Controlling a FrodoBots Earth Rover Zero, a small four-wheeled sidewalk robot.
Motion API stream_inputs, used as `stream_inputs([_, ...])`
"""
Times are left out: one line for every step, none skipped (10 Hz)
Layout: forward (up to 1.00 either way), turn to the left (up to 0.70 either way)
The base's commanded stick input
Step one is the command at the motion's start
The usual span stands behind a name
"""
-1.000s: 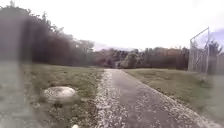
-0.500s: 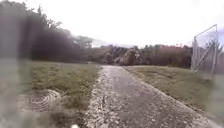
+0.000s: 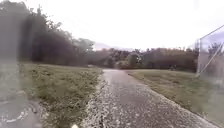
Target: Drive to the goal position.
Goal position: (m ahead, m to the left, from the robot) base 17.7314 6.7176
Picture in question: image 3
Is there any grass field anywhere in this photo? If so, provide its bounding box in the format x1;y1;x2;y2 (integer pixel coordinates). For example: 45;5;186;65
125;68;224;128
0;61;104;128

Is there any wire mesh fence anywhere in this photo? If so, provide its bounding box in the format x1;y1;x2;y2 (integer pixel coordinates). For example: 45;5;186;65
195;24;224;81

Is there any grey gravel path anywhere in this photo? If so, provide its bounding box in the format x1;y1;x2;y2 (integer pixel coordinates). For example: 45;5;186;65
81;68;219;128

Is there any row of trees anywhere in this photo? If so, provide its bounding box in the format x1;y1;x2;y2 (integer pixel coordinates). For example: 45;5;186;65
0;0;201;73

